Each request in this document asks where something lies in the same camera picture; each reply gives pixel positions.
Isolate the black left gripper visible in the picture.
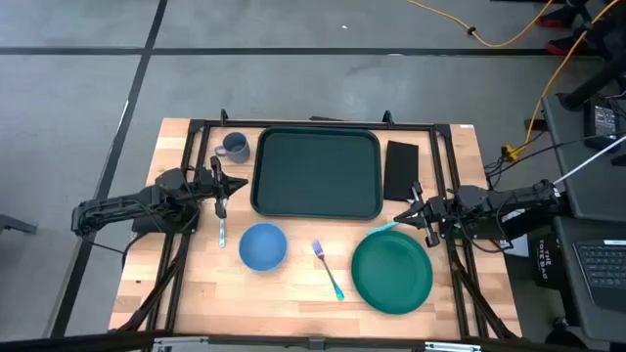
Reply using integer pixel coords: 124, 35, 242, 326
195, 154, 249, 220

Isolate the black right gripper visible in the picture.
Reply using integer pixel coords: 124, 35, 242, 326
393, 182, 459, 248

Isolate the grey-blue mug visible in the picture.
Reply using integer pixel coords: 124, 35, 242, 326
213, 131, 251, 164

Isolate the black cloth napkin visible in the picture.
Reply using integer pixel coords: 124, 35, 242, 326
382, 140, 421, 202

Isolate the green plate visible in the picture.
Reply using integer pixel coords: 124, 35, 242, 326
350, 230, 434, 316

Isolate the blue bowl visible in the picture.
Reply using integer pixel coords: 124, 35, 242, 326
238, 222, 289, 273

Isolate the iridescent fork teal handle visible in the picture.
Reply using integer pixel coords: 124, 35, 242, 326
311, 239, 345, 302

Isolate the dark green serving tray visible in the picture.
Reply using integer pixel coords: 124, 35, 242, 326
249, 126, 384, 221

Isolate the black tote bag white print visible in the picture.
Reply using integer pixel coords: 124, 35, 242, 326
529, 233, 564, 293

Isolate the grey side desk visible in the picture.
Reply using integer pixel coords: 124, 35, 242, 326
552, 217, 626, 343
541, 92, 626, 224

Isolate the black laptop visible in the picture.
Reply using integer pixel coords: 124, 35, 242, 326
571, 239, 626, 314

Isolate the black power adapter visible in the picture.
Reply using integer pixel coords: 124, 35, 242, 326
583, 96, 623, 153

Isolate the grey chair base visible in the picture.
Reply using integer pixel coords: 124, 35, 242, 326
0, 213, 39, 237

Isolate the person's shoe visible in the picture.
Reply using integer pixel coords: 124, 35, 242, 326
546, 34, 591, 57

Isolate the person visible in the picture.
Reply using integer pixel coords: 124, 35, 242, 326
557, 0, 626, 58

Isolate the silver knife blue handle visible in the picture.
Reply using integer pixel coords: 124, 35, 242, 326
218, 198, 228, 249

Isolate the yellow extension cable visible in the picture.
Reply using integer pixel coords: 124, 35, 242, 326
405, 0, 555, 49
503, 0, 621, 161

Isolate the silver aluminium bracket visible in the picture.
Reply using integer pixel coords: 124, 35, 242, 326
424, 340, 483, 352
153, 335, 210, 352

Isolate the white cable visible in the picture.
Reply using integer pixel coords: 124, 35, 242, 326
552, 139, 626, 186

